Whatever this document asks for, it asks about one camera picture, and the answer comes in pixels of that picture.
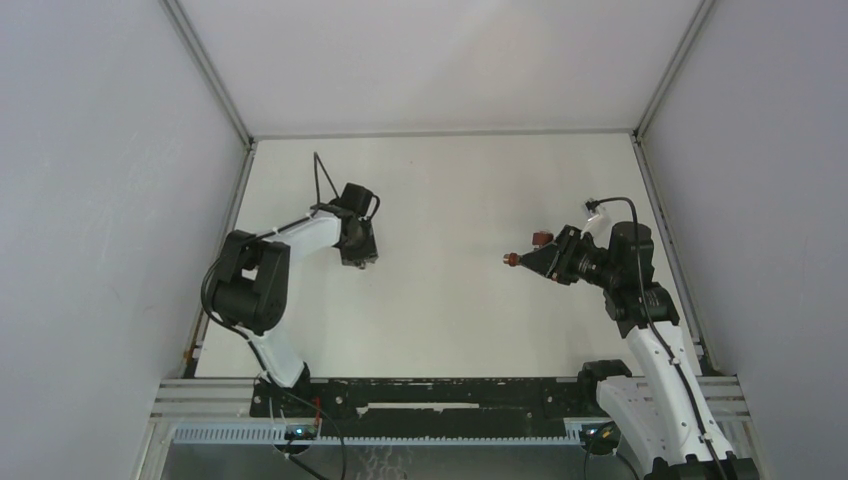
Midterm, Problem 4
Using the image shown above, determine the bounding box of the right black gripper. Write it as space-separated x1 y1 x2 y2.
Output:
518 224 621 290

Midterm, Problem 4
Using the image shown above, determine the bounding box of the red brown water faucet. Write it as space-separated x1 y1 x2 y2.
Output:
502 230 555 267

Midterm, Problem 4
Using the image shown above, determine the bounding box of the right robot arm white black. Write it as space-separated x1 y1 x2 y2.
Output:
503 221 760 479

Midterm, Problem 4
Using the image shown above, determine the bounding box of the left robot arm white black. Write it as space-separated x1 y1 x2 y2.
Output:
200 183 381 417

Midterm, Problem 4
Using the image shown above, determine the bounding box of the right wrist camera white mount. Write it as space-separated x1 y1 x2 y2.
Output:
581 198 612 238

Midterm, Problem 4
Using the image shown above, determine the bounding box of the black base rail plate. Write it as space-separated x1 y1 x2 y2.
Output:
249 377 606 437

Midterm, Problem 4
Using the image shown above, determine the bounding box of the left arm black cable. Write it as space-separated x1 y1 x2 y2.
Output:
200 152 382 480

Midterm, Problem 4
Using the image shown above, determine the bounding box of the white slotted cable duct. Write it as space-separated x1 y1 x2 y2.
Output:
172 423 584 446

